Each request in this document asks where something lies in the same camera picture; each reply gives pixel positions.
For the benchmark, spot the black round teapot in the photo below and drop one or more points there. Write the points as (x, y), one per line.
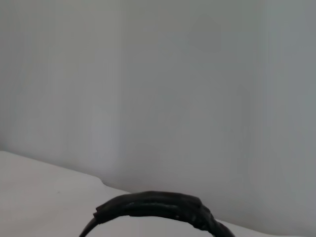
(153, 203)

